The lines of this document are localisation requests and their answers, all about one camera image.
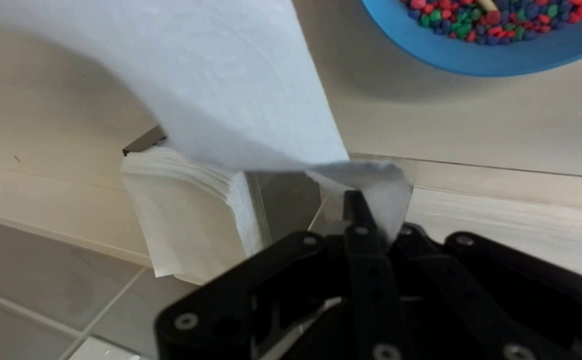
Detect torn white paper towel sheet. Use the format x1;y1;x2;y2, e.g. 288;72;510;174
0;0;416;247

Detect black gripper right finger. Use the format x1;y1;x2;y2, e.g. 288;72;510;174
362;191;582;360

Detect blue plastic bowl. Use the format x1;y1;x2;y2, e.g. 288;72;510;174
358;0;582;80

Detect white napkin stack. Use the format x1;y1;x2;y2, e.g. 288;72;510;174
117;145;265;280

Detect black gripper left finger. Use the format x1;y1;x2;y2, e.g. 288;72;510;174
153;191;400;360

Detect colourful beads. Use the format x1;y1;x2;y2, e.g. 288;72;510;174
400;0;582;49

